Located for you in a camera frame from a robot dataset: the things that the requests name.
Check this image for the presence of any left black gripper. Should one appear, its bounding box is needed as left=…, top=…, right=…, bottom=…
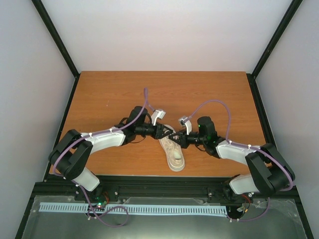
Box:
left=136, top=122, right=173, bottom=140

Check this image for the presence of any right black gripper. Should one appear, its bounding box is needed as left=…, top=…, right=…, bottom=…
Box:
left=169, top=128, right=206, bottom=148

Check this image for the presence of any white shoelace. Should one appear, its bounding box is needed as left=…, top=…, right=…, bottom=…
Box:
left=172, top=133, right=180, bottom=140

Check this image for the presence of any cream white lace sneaker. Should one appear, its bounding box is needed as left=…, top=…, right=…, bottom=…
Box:
left=159, top=136, right=185, bottom=172

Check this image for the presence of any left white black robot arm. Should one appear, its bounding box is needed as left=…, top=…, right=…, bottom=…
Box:
left=48, top=106, right=173, bottom=201

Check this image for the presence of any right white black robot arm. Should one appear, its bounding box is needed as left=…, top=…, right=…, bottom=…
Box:
left=169, top=116, right=295, bottom=197

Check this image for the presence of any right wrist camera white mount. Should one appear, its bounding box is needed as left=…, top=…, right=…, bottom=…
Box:
left=178, top=116, right=192, bottom=135

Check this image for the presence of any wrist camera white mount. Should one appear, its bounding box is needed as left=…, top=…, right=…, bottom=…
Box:
left=178, top=116, right=192, bottom=135
left=151, top=109, right=166, bottom=125

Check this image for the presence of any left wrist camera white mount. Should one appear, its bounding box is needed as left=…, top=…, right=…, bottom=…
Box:
left=151, top=109, right=166, bottom=125

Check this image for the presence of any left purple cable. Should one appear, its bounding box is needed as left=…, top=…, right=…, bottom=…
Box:
left=52, top=87, right=157, bottom=227

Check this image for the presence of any purple cable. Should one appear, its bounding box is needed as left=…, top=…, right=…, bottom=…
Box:
left=186, top=99, right=295, bottom=223
left=52, top=87, right=157, bottom=227

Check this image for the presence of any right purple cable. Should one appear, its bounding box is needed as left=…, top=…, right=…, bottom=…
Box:
left=186, top=99, right=295, bottom=223

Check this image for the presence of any light blue slotted cable duct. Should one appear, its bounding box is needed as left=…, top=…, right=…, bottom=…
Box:
left=38, top=202, right=227, bottom=217

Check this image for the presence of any grey metal base plate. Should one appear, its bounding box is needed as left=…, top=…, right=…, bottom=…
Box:
left=21, top=195, right=307, bottom=239

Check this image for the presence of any black aluminium frame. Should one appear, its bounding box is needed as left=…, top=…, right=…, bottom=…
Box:
left=15, top=0, right=303, bottom=239

